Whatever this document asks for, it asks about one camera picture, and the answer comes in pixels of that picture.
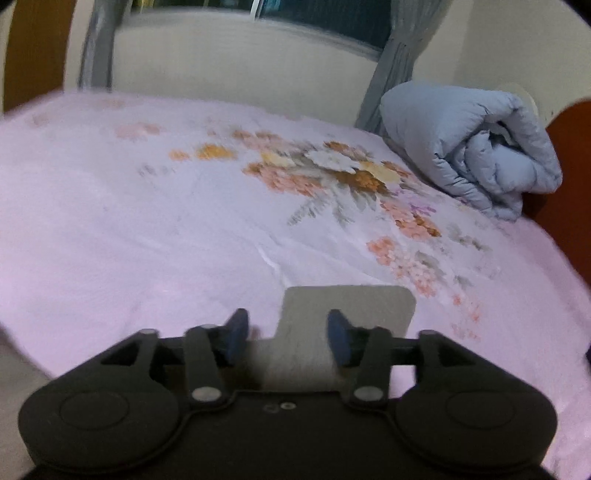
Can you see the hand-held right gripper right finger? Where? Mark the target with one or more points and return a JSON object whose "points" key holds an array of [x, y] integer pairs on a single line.
{"points": [[339, 339]]}

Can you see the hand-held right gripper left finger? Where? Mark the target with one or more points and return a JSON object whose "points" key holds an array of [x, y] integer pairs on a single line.
{"points": [[238, 334]]}

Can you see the grey towel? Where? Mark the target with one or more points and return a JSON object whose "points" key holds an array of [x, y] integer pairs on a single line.
{"points": [[298, 346]]}

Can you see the pink floral bed sheet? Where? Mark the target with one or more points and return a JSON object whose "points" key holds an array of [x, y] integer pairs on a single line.
{"points": [[138, 230]]}

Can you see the folded light blue quilt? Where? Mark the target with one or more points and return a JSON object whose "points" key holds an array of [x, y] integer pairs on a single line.
{"points": [[461, 138]]}

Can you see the reddish wooden headboard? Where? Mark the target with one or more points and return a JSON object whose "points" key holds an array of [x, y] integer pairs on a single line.
{"points": [[570, 184]]}

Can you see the white round object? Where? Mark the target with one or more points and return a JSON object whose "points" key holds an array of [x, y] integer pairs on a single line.
{"points": [[524, 92]]}

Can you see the brown wooden cabinet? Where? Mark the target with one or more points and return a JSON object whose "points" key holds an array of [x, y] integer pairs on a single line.
{"points": [[37, 50]]}

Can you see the window with white frame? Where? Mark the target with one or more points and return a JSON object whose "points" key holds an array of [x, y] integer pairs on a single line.
{"points": [[300, 14]]}

